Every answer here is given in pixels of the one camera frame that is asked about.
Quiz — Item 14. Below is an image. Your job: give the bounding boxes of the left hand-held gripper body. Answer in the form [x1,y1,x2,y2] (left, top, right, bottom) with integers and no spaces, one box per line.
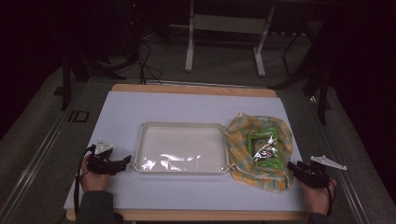
[86,139,125,176]

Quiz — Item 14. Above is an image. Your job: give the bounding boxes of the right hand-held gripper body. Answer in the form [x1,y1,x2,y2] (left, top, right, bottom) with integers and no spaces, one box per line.
[296,155,348,189]

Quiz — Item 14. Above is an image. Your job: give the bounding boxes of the yellow green drawstring bag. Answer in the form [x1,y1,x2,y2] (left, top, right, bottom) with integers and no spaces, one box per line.
[224,112,295,193]

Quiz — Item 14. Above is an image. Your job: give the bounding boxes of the person's left hand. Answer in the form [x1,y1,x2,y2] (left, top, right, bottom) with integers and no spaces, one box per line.
[79,154,110,193]

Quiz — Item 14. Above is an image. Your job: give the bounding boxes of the person's right hand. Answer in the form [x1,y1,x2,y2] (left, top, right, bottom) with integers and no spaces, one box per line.
[299,177,338,217]

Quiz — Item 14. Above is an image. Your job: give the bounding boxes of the green snack packet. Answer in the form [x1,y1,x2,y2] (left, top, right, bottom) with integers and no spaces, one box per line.
[247,126,285,171]

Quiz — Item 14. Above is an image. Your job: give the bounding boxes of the white plastic tray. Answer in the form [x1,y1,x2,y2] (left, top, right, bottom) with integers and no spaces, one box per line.
[133,121,231,175]

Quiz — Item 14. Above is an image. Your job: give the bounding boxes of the black metal stand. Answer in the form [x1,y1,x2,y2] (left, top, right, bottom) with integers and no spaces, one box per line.
[53,50,128,112]
[269,29,332,126]

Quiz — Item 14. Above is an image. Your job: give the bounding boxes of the white table mat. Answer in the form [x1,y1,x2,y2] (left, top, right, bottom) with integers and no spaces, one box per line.
[63,91,308,213]

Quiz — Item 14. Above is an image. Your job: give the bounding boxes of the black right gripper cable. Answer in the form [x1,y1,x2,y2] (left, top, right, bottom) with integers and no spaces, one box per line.
[325,178,338,217]

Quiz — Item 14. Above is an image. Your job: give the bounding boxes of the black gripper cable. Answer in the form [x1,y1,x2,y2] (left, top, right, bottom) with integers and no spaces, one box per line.
[325,178,338,217]
[73,144,96,217]

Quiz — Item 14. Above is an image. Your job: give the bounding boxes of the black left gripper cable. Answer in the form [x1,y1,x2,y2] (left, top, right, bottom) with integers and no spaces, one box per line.
[73,144,96,217]

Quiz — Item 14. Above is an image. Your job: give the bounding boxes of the black floor bracket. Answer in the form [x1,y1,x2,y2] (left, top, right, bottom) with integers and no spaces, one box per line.
[66,109,91,123]

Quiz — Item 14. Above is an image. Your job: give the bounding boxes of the black floor cables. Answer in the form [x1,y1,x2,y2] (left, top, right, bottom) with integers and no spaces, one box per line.
[135,39,163,86]

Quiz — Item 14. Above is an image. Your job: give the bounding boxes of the white metal table frame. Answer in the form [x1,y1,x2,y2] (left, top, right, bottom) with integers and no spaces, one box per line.
[184,0,276,78]

